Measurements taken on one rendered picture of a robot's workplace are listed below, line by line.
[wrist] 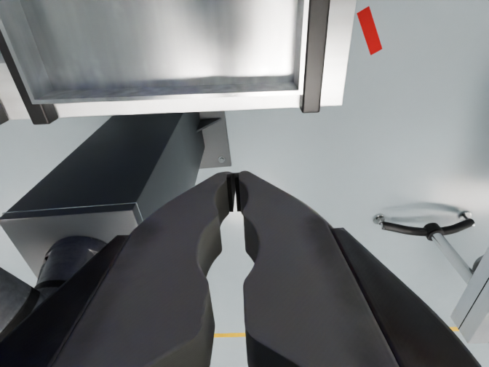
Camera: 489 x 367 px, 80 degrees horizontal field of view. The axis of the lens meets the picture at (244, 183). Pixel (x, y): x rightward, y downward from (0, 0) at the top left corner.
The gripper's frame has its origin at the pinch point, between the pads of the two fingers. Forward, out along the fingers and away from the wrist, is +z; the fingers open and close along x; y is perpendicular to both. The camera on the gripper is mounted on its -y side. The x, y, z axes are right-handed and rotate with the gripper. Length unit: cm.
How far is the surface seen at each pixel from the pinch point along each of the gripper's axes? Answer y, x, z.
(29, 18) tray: -5.2, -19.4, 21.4
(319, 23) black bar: -3.8, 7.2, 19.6
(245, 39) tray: -2.6, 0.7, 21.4
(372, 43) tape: 10, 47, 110
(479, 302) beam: 94, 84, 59
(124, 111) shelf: 4.0, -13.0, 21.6
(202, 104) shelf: 3.6, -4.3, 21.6
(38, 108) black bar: 2.7, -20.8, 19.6
